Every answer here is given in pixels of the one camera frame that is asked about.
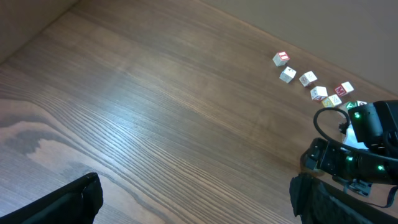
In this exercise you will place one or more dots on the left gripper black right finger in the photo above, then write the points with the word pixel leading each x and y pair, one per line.
pixel 316 201

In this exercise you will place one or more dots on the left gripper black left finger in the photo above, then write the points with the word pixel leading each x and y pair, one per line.
pixel 77 202

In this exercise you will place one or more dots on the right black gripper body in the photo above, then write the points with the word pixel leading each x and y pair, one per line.
pixel 347 165

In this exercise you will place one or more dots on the plain white wooden block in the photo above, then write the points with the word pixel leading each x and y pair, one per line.
pixel 287 74

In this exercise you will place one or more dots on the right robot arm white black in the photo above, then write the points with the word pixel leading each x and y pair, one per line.
pixel 374 125

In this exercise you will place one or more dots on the white block yellow side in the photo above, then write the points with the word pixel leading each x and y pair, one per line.
pixel 331 101

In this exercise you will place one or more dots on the green Z letter block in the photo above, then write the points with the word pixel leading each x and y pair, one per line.
pixel 348 105

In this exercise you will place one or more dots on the white block red A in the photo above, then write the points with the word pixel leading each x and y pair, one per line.
pixel 319 93

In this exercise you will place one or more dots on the white block dark picture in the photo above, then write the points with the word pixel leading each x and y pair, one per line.
pixel 360 103

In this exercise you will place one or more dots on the red M letter block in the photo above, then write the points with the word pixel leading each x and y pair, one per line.
pixel 344 88

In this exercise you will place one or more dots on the white block red side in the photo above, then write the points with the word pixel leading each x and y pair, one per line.
pixel 307 78

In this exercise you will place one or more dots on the red I letter block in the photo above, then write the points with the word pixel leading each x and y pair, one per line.
pixel 280 58

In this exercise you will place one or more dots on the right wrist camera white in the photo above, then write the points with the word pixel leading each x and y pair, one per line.
pixel 349 139

